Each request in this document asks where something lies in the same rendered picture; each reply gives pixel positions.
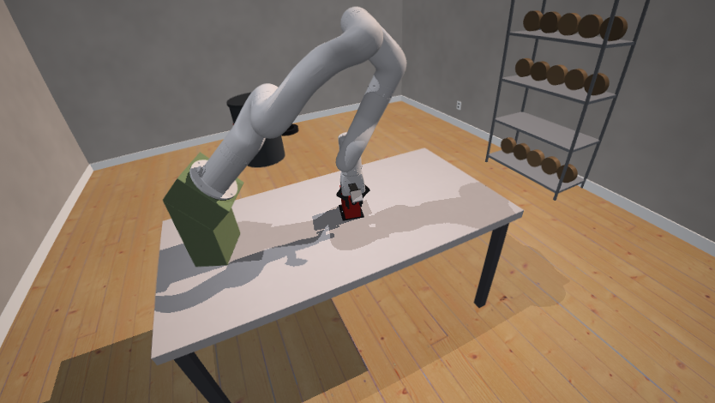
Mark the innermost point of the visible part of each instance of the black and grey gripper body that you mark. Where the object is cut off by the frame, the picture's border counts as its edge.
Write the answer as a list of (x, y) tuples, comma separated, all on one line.
[(345, 180)]

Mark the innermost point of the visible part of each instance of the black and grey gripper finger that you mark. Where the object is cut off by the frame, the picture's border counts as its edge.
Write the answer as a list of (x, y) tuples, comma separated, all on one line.
[(367, 190), (345, 198)]

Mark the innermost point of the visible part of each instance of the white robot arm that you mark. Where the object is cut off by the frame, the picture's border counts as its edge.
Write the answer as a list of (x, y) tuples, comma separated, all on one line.
[(364, 39)]

